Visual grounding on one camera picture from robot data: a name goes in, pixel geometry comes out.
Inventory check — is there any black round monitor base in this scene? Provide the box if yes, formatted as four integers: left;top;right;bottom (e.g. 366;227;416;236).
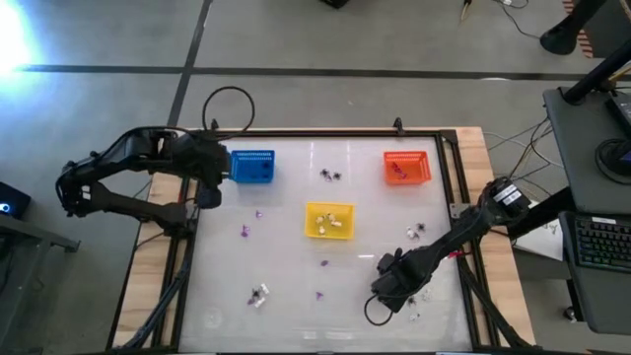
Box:
595;137;631;186

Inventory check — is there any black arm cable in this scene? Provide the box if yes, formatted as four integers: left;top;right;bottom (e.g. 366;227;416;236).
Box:
363;293;396;327
202;86;256;138

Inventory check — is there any black stand leg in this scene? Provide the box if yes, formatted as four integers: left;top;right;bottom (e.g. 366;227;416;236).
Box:
512;185;573;242

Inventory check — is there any orange plastic basket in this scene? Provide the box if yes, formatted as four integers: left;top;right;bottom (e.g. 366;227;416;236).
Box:
384;150;433;186

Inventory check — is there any black device with blue light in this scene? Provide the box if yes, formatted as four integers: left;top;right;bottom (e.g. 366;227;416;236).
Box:
0;179;33;221

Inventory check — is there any black stand foot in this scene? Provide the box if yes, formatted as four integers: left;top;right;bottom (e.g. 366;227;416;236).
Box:
539;0;605;56

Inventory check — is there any black stand pole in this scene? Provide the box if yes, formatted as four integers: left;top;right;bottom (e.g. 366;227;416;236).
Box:
563;41;631;106

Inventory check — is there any red white striped mat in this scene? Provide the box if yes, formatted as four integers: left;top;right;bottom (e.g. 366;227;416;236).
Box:
563;0;596;59

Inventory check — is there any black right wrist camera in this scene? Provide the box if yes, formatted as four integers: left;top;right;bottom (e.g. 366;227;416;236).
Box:
377;248;406;275

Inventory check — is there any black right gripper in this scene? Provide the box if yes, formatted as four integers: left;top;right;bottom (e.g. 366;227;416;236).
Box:
372;260;435;313

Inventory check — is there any white paper box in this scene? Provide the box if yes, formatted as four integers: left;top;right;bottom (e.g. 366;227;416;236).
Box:
512;219;566;262

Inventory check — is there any grey cart table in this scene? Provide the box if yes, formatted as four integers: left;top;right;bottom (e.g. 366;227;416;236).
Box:
558;210;631;337

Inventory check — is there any blue plastic basket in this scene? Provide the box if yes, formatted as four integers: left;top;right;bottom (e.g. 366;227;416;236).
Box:
229;149;276;185

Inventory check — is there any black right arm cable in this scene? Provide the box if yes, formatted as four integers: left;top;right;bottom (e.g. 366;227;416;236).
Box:
363;293;396;327

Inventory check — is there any yellow plastic basket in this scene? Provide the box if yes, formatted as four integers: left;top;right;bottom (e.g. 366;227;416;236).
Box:
304;200;356;242

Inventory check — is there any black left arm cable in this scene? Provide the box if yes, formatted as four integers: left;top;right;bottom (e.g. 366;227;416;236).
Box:
202;86;256;138

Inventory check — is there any backlit black keyboard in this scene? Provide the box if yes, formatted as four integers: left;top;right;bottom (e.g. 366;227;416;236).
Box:
574;216;631;272

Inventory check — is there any grey desk top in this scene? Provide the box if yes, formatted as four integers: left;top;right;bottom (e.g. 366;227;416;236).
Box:
543;86;631;214

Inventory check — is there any grey metal stand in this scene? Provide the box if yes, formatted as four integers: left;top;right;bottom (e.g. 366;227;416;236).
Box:
0;214;82;354

